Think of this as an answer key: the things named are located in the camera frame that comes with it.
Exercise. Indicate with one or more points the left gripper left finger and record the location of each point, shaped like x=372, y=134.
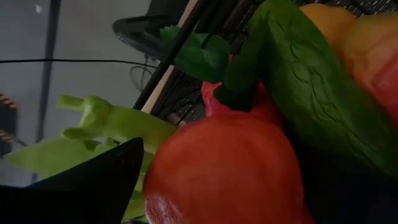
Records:
x=77, y=199

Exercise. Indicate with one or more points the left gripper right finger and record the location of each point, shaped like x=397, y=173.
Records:
x=357, y=208

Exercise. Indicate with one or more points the green celery bunch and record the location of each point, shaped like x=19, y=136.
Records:
x=124, y=124

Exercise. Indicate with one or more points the green cucumber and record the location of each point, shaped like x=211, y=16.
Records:
x=311, y=93

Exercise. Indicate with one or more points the orange mandarin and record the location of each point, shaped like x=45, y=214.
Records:
x=224, y=174

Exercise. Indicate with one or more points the red yellow mango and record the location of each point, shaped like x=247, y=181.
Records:
x=373, y=53

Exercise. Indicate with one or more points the red fruit with green leaf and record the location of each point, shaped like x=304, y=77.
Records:
x=213, y=99

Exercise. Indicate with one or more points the grey woven mat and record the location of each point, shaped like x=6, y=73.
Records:
x=186, y=102

